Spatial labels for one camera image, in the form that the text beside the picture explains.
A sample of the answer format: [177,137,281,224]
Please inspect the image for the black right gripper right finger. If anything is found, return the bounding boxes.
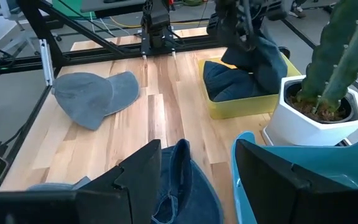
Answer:
[234,139,358,224]

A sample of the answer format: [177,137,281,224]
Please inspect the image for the white hexagonal plant pot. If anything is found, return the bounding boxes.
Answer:
[265,75,358,147]

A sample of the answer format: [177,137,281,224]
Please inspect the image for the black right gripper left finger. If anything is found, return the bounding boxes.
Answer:
[75,139,163,224]

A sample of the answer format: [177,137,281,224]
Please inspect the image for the silver frame bracket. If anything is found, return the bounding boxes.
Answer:
[40,39,55,87]

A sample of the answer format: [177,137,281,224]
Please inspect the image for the black aluminium rig frame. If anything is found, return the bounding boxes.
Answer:
[0,0,232,194]

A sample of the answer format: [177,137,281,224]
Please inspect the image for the teal plastic bin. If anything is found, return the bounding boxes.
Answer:
[230,130,358,224]

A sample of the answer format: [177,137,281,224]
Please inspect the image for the grey desk panel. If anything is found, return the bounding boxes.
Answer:
[80,0,147,14]

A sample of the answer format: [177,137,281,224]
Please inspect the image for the person's shoe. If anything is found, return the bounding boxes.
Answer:
[288,0,308,19]

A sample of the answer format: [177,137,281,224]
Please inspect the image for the green cactus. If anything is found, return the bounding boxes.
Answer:
[296,0,358,115]

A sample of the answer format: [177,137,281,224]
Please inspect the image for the green board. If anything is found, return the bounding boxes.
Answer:
[52,0,96,20]

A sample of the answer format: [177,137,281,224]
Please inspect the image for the grey baseball cap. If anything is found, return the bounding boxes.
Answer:
[51,71,141,131]
[26,176,92,192]

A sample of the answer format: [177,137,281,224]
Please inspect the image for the dark blue jeans garment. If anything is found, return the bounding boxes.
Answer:
[150,139,225,224]

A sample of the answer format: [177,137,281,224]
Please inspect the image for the yellow plastic bin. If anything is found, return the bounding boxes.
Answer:
[197,52,303,121]

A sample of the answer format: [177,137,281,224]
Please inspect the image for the grey office chair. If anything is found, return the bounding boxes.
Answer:
[0,0,62,43]

